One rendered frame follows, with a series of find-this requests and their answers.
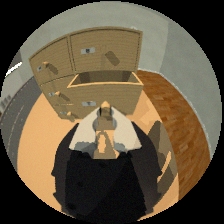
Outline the tan chest of drawers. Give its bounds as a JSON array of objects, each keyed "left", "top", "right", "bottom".
[{"left": 28, "top": 26, "right": 143, "bottom": 119}]

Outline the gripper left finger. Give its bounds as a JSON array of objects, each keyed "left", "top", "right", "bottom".
[{"left": 51, "top": 107, "right": 101, "bottom": 177}]

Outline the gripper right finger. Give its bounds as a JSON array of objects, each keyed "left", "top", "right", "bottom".
[{"left": 110, "top": 106, "right": 163, "bottom": 177}]

